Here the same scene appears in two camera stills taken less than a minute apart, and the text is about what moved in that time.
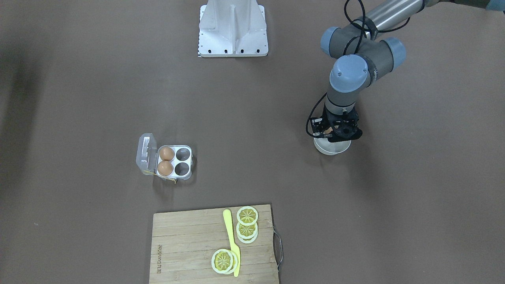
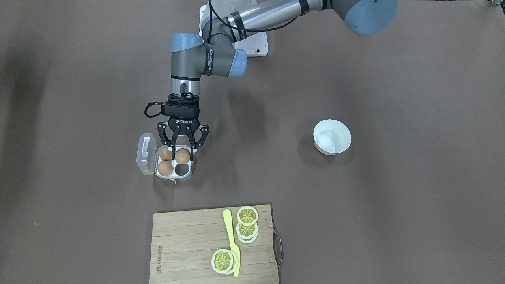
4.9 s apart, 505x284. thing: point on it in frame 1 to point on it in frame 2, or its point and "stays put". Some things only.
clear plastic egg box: [169, 162] stays put
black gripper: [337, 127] to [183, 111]
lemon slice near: [224, 261] stays put
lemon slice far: [247, 215] stays put
